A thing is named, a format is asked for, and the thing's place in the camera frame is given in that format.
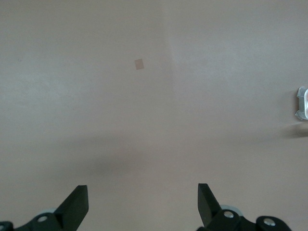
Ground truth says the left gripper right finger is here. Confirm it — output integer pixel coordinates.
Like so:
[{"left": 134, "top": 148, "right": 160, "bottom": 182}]
[{"left": 196, "top": 183, "right": 292, "bottom": 231}]

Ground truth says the small brown tape patch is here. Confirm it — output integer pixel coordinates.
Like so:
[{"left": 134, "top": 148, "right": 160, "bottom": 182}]
[{"left": 134, "top": 58, "right": 145, "bottom": 71}]

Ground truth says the clear plastic egg box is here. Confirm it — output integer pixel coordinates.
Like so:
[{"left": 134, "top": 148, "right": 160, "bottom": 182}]
[{"left": 295, "top": 86, "right": 308, "bottom": 122}]

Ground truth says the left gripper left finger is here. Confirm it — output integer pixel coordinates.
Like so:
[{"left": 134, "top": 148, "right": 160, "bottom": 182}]
[{"left": 0, "top": 184, "right": 89, "bottom": 231}]

